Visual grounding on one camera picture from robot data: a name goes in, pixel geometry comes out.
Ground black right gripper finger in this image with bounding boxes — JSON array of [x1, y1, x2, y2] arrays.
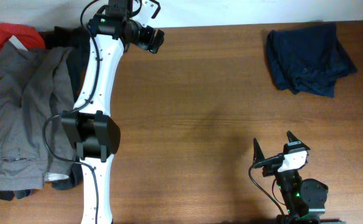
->
[[285, 131, 310, 151], [253, 138, 265, 164]]

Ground navy blue shorts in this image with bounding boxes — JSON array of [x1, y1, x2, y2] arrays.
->
[[265, 23, 357, 98]]

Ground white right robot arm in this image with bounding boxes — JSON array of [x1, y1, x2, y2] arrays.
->
[[248, 131, 342, 224]]

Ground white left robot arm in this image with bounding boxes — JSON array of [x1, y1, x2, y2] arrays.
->
[[61, 0, 165, 224]]

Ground dark green black garment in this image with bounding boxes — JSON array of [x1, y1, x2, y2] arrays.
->
[[0, 26, 91, 201]]

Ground red garment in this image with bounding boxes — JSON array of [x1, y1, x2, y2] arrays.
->
[[0, 23, 46, 50]]

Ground grey trousers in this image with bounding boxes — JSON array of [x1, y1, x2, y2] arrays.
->
[[0, 40, 78, 192]]

